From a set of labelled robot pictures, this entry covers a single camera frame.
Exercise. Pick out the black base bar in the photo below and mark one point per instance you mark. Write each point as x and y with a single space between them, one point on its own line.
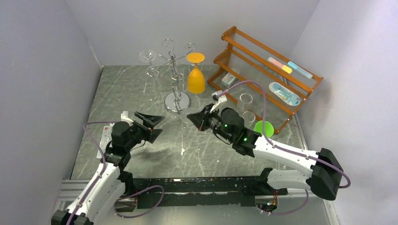
199 189

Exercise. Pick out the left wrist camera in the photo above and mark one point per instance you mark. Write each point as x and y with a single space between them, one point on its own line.
125 117

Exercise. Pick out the clear wine glass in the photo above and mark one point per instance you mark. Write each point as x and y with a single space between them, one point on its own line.
147 56

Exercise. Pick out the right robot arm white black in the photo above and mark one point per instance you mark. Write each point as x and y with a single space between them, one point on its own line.
317 171

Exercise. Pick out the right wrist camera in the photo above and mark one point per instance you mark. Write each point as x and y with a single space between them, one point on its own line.
219 98

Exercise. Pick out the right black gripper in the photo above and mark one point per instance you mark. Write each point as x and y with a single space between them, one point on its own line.
206 119

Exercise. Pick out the orange wooden shelf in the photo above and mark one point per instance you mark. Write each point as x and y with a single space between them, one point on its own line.
247 59

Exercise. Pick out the orange plastic goblet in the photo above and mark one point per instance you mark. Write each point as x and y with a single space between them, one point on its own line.
196 83

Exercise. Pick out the green plastic goblet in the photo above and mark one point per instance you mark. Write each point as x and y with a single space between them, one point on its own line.
264 127

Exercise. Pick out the small teal white box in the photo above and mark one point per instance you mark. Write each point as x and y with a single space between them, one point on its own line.
228 80

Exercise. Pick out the paper sheet on table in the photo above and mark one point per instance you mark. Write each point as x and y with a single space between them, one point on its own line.
106 136

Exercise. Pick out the chrome wine glass rack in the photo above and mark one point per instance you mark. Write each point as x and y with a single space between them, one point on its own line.
177 100

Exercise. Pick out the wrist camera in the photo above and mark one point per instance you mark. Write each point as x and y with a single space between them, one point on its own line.
219 98
125 117

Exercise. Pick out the pink yellow highlighter pack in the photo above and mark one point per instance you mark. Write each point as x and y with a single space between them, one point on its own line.
280 65

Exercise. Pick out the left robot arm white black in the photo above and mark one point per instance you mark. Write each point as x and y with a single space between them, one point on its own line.
110 183

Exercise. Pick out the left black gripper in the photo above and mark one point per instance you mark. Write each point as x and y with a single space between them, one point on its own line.
149 122

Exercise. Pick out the clear glass front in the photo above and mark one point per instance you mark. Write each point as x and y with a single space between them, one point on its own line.
249 118

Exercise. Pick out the light blue highlighter pack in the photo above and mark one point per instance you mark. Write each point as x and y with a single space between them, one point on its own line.
299 69

